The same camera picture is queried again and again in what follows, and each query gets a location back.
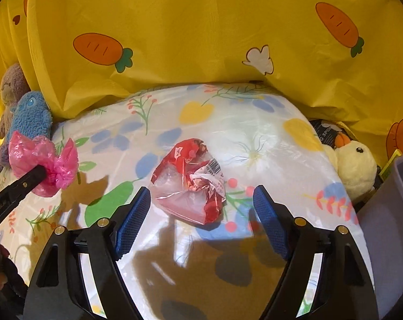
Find yellow printed box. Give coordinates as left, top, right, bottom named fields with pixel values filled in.
left=380, top=150, right=403, bottom=179

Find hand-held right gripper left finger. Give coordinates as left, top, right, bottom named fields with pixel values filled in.
left=23, top=186, right=152, bottom=320

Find yellow carrot-print curtain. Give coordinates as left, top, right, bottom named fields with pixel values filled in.
left=0, top=0, right=403, bottom=169

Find yellow duck plush toy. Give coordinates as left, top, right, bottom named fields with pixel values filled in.
left=322, top=133, right=378, bottom=205

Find grey plastic bin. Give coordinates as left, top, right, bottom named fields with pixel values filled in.
left=357, top=151, right=403, bottom=320

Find dark cloth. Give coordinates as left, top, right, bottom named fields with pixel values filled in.
left=0, top=233, right=30, bottom=320

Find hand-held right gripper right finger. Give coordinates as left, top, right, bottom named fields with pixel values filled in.
left=252, top=184, right=380, bottom=320

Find red and clear plastic wrapper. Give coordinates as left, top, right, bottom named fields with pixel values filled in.
left=150, top=138, right=227, bottom=225

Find black printed bag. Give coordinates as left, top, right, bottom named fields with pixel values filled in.
left=309, top=118, right=386, bottom=205

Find pink plastic bag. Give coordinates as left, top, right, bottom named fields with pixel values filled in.
left=9, top=131, right=79, bottom=197

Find white floral bed sheet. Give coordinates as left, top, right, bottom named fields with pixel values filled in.
left=0, top=82, right=376, bottom=320

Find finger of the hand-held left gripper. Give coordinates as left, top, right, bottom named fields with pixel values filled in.
left=9, top=166, right=46, bottom=204

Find brown teddy bear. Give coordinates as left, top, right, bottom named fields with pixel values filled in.
left=0, top=63, right=33, bottom=173

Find blue plush toy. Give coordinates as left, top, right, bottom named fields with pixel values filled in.
left=6, top=91, right=53, bottom=141

